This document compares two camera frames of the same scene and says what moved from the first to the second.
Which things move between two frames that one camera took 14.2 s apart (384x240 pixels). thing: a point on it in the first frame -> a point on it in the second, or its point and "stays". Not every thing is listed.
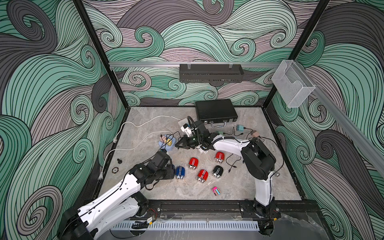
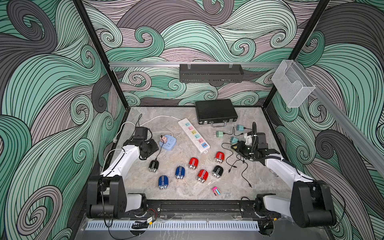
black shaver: [217, 171] stays
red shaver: [219, 157] stays
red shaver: [193, 163] stays
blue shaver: [180, 172] stays
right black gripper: [185, 145] -> [238, 148]
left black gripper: [169, 172] -> [154, 148]
